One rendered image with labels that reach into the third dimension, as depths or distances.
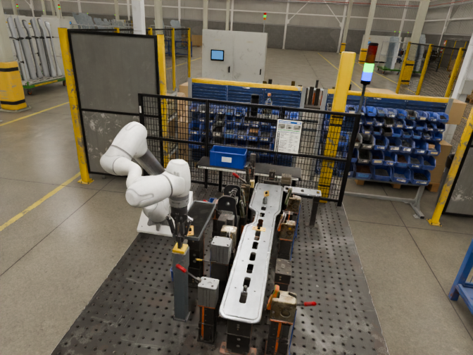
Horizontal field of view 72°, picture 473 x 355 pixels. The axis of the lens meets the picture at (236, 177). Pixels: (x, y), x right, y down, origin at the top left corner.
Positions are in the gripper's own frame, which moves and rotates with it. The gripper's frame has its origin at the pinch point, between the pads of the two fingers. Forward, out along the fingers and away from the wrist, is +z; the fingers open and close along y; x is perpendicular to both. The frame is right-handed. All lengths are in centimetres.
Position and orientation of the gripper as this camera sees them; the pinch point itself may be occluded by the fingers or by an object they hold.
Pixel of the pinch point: (179, 241)
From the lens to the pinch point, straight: 162.1
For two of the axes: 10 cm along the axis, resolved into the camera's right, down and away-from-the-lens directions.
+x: 1.8, -4.1, 9.0
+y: 9.8, 1.3, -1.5
